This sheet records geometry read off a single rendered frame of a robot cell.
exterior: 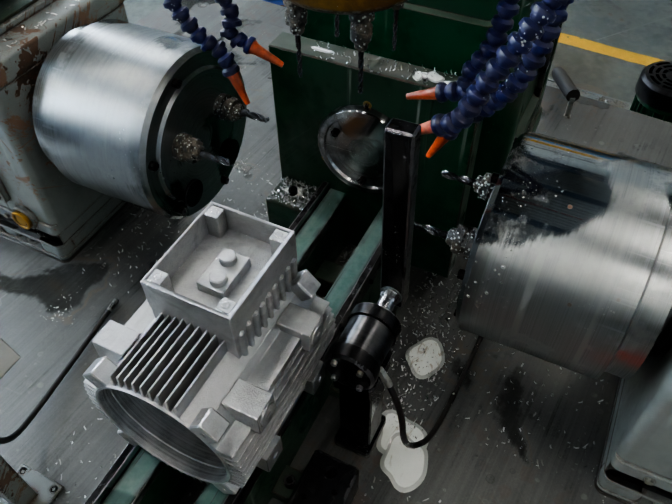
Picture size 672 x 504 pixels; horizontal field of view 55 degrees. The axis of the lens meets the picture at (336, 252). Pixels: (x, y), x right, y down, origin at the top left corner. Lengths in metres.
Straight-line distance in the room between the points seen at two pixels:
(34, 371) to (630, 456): 0.81
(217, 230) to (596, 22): 3.00
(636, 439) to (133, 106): 0.71
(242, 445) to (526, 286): 0.32
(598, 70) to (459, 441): 2.45
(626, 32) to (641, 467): 2.82
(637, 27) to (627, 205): 2.88
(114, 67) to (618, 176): 0.61
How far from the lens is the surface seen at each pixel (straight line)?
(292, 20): 0.72
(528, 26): 0.57
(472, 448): 0.91
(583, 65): 3.17
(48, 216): 1.10
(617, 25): 3.53
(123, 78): 0.88
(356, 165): 0.95
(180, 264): 0.67
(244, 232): 0.68
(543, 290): 0.68
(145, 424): 0.76
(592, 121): 1.43
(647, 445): 0.82
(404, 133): 0.59
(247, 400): 0.62
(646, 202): 0.71
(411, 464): 0.88
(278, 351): 0.65
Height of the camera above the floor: 1.61
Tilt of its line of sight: 49 degrees down
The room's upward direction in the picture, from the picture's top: 1 degrees counter-clockwise
